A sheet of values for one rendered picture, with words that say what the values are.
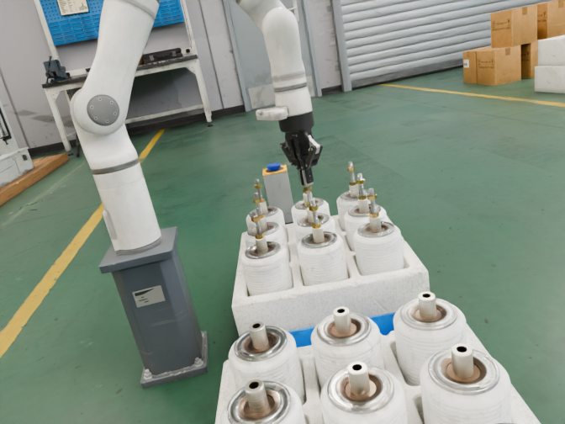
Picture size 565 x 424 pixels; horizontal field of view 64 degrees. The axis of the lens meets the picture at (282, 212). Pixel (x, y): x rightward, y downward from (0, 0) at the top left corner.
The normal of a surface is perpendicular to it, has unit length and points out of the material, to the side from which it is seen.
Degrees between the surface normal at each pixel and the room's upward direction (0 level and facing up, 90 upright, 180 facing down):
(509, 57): 90
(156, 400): 0
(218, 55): 90
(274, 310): 90
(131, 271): 90
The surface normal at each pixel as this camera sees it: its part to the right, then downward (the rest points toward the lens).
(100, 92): 0.38, 0.10
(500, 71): 0.13, 0.31
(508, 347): -0.18, -0.93
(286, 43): 0.11, 0.58
